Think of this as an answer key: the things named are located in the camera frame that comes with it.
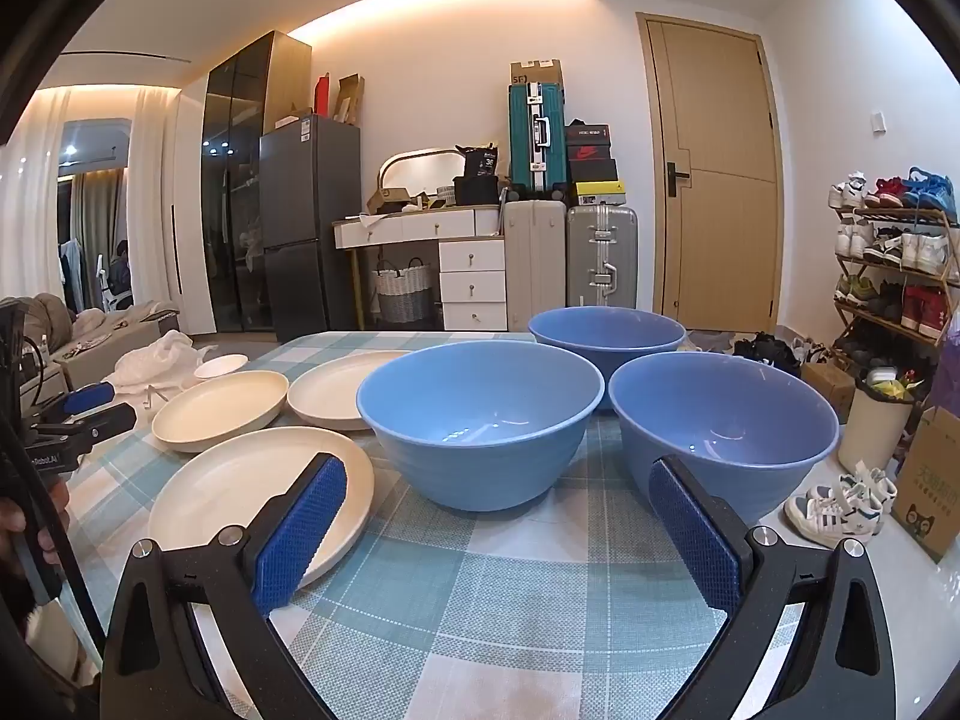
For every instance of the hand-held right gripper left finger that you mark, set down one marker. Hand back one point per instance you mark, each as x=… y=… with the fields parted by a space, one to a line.
x=300 y=532

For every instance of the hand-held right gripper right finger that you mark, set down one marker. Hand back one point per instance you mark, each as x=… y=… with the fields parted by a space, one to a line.
x=694 y=540

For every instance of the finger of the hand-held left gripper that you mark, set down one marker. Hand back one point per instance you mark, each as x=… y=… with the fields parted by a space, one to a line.
x=97 y=421
x=90 y=395

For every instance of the cream round plate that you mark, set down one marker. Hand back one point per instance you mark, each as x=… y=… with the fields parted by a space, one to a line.
x=337 y=390
x=217 y=409
x=225 y=495

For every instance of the blue ceramic bowl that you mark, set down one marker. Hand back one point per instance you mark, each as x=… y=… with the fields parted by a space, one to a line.
x=720 y=405
x=480 y=405
x=600 y=334

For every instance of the person's left hand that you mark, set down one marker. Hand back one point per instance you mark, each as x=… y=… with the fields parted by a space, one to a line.
x=13 y=519

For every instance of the grey sofa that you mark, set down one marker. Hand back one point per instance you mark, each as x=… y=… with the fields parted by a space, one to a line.
x=82 y=345

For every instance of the white plastic bag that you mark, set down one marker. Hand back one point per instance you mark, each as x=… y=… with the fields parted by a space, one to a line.
x=161 y=367

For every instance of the white sneaker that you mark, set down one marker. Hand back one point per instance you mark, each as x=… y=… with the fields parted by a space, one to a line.
x=825 y=521
x=870 y=491

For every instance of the small white bowl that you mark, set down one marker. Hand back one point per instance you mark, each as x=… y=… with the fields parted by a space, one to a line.
x=221 y=365

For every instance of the teal checked tablecloth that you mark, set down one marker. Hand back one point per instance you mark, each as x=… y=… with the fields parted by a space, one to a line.
x=487 y=577

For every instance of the small brown cardboard box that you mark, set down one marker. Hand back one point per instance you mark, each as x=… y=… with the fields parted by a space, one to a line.
x=825 y=390

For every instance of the pile of dark shoes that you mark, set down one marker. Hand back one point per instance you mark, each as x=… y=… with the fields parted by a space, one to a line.
x=765 y=352

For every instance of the white sheer curtain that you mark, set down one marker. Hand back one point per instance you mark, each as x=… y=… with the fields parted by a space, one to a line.
x=150 y=202

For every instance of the white trash bin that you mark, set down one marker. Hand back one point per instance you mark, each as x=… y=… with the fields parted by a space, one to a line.
x=874 y=427

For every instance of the large printed cardboard box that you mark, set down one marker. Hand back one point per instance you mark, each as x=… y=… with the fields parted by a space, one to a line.
x=930 y=487

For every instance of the woven laundry basket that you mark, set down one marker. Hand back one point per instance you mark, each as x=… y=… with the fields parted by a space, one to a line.
x=403 y=292

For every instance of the black glass cabinet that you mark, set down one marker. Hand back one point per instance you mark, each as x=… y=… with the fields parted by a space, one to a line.
x=232 y=165

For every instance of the silver suitcase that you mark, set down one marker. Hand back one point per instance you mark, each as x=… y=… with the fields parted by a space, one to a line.
x=600 y=255

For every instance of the dark grey fridge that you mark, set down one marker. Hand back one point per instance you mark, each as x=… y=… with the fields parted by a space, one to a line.
x=307 y=187

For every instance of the beige suitcase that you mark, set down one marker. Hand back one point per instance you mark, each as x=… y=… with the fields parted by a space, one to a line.
x=532 y=262

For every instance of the white dressing table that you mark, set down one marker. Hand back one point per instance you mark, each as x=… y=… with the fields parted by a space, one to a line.
x=472 y=255

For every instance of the yellow black shoebox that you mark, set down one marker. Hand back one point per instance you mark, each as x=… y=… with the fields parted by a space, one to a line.
x=598 y=193

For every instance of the shoe rack with shoes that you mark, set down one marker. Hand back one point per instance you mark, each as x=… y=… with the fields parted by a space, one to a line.
x=922 y=251

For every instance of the wooden door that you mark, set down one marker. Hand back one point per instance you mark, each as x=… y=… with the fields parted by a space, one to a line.
x=712 y=165

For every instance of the oval gold framed mirror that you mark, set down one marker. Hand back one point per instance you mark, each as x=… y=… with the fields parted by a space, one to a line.
x=420 y=172

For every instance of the red box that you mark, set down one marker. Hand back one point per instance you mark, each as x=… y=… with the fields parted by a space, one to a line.
x=323 y=94

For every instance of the plain dark shoebox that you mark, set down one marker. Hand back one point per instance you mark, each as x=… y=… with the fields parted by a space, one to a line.
x=592 y=170

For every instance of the black storage box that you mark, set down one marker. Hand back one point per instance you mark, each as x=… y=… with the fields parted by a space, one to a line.
x=475 y=190

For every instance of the black red shoebox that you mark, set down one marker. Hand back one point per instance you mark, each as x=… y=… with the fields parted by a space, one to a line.
x=589 y=152

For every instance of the black paper bag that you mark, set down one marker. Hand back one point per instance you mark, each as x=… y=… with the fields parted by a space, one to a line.
x=480 y=159

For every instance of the teal suitcase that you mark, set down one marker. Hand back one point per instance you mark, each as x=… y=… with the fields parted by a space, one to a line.
x=536 y=135

